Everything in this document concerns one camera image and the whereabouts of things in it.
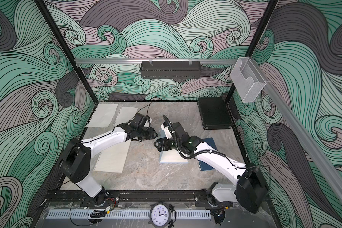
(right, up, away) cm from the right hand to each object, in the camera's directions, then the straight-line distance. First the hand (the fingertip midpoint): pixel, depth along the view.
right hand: (157, 144), depth 77 cm
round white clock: (+2, -32, -10) cm, 34 cm away
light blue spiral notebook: (+8, -10, +10) cm, 16 cm away
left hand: (-2, +4, +10) cm, 11 cm away
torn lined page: (-27, +16, +32) cm, 45 cm away
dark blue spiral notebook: (+28, -15, +7) cm, 32 cm away
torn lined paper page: (-46, +15, +34) cm, 59 cm away
